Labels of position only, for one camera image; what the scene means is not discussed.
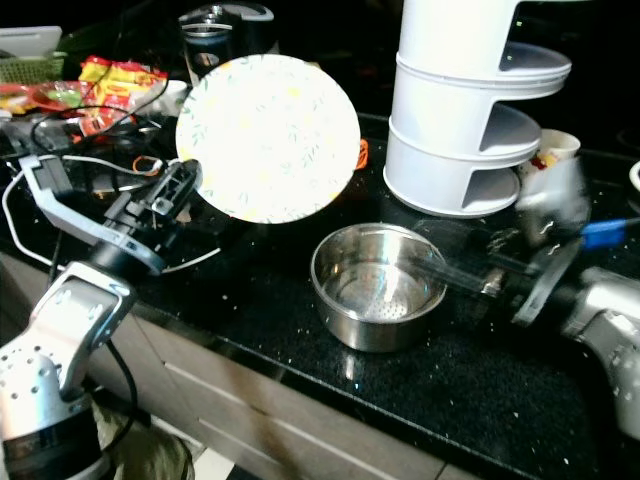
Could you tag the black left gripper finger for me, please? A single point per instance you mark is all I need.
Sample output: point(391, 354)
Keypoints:
point(190, 180)
point(165, 182)

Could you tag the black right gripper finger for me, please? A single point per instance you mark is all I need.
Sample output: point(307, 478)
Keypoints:
point(460, 282)
point(460, 260)

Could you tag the stainless steel steamer pot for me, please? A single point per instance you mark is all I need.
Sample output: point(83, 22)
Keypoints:
point(375, 290)

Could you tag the white floral round plate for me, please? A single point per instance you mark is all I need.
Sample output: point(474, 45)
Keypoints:
point(270, 140)

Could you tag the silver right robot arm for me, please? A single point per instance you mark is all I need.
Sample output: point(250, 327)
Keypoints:
point(605, 320)

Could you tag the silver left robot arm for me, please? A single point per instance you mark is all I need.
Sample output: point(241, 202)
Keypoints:
point(60, 340)

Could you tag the glass pan lid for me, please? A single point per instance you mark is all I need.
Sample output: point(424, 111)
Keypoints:
point(105, 140)

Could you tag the red yellow snack packet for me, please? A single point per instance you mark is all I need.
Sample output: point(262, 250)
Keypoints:
point(120, 80)

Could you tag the red plate with greens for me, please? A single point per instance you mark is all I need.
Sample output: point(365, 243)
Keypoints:
point(55, 96)

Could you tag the white tiered plastic rack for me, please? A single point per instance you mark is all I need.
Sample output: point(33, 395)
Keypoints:
point(445, 120)

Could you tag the orange black round gadget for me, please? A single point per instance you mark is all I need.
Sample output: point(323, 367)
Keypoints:
point(364, 155)

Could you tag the white cartoon print cup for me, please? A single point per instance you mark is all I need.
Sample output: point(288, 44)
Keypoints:
point(555, 150)

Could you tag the white bowl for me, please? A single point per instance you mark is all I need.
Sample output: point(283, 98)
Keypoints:
point(635, 178)

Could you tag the green plastic basket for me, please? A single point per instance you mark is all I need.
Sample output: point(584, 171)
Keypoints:
point(28, 70)

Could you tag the olive green sack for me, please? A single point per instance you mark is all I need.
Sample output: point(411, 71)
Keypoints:
point(150, 450)

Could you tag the beige cabinet drawers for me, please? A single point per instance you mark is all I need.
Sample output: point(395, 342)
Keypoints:
point(260, 420)

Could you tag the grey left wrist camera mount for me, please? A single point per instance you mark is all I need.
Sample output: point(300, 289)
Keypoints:
point(85, 225)

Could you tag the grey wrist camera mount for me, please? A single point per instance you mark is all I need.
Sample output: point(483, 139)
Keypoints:
point(85, 225)
point(555, 210)

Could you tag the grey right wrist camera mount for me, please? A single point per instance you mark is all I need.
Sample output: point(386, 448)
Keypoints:
point(555, 210)

